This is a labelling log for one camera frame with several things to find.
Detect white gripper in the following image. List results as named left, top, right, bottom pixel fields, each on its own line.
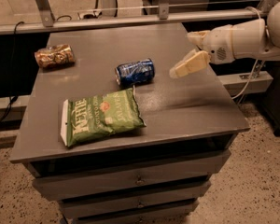
left=169, top=25, right=234, bottom=78

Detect blue pepsi can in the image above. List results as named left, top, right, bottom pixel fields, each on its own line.
left=115, top=59, right=155, bottom=87

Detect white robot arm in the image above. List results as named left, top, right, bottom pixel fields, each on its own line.
left=169, top=2, right=280, bottom=78

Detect crushed gold snack can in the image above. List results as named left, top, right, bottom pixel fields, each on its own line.
left=35, top=44, right=76, bottom=69

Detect grey drawer cabinet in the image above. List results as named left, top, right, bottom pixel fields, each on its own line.
left=10, top=24, right=248, bottom=224

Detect green kettle chips bag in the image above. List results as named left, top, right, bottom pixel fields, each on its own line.
left=61, top=88, right=146, bottom=147

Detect white cable right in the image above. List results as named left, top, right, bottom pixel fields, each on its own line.
left=231, top=7, right=267, bottom=101

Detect metal railing frame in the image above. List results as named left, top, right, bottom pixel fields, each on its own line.
left=0, top=0, right=280, bottom=35

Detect black cable left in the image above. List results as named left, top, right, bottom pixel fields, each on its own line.
left=0, top=21, right=25, bottom=132

